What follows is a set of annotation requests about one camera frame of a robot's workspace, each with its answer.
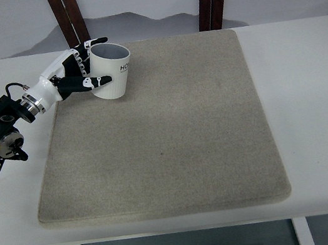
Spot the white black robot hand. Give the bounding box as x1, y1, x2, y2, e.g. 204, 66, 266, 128
26, 36, 118, 109

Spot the white ribbed cup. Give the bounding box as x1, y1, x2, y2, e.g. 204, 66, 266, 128
83, 39, 138, 104

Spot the grey fabric mat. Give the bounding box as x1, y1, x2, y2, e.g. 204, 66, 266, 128
10, 18, 294, 245

